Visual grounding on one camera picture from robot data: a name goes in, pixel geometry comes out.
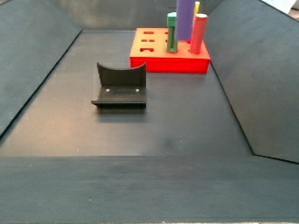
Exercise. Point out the purple round peg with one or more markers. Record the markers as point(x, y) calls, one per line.
point(184, 15)

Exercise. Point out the red peg board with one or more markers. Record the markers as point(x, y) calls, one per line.
point(148, 51)

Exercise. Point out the black curved holder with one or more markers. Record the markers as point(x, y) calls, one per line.
point(121, 86)

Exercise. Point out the pink hexagonal peg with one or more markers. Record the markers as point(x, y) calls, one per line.
point(197, 32)

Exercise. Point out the green triangular peg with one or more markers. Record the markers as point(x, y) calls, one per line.
point(170, 41)

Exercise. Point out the yellow slotted peg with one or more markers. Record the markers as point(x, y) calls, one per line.
point(196, 8)

